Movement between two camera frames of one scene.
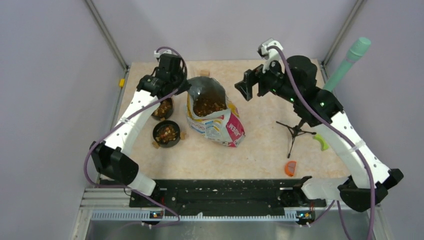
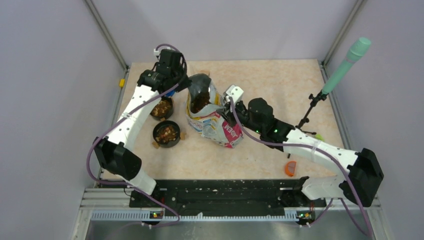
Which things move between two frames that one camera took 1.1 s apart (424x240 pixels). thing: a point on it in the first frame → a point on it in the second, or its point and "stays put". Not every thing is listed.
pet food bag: x=210 y=115 stays put
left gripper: x=184 y=87 stays put
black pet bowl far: x=164 y=111 stays put
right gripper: x=249 y=76 → x=227 y=111
